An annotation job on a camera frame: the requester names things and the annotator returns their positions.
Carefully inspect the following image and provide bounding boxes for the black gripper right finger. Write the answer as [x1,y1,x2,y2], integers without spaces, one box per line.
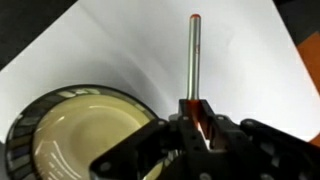
[199,99,320,180]

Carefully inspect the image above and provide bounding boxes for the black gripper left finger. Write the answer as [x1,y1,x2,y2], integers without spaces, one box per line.
[89,98,212,180]

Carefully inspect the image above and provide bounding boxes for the orange-capped silver marker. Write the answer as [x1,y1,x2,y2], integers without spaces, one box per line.
[185,13,210,141]

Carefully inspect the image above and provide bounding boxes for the dark-rimmed beige bowl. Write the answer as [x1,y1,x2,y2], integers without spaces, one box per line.
[4,84,174,180]

